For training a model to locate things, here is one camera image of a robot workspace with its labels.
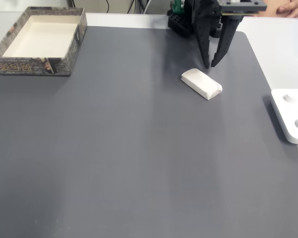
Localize white tray with round dimples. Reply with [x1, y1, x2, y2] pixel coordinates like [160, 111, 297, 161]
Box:
[270, 88, 298, 145]

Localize grey table mat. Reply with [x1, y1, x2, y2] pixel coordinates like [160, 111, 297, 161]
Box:
[0, 25, 298, 238]

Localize patterned cardboard box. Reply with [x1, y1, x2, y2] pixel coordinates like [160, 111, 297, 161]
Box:
[0, 6, 88, 77]

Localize white block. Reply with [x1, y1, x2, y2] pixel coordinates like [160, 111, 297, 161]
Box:
[180, 68, 223, 101]

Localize green clamp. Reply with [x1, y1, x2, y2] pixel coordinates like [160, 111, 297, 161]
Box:
[172, 0, 185, 13]

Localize person's hand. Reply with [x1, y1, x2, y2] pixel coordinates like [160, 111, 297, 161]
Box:
[259, 0, 298, 18]

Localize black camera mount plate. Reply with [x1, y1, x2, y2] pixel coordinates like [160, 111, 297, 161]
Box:
[217, 0, 268, 16]

